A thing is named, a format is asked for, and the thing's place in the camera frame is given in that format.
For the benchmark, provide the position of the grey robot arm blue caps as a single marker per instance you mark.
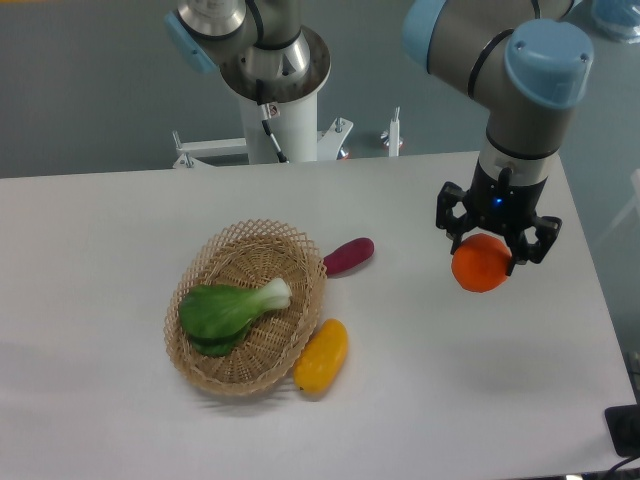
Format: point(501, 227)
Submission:
point(521, 60)

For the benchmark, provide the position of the blue object top right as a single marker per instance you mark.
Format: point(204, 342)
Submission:
point(619, 19)

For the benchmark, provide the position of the yellow bell pepper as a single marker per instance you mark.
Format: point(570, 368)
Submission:
point(322, 358)

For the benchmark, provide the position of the purple sweet potato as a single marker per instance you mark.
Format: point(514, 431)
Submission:
point(349, 256)

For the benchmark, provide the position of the green bok choy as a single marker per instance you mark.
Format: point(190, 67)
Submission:
point(216, 318)

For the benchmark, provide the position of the orange fruit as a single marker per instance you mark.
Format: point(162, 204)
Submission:
point(480, 263)

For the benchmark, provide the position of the black device at table edge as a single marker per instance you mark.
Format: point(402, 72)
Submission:
point(623, 421)

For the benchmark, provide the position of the woven wicker basket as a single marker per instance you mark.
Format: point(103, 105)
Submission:
point(249, 254)

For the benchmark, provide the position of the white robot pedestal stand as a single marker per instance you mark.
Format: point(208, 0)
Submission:
point(276, 91)

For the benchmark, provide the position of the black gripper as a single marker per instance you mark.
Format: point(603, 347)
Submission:
point(494, 204)

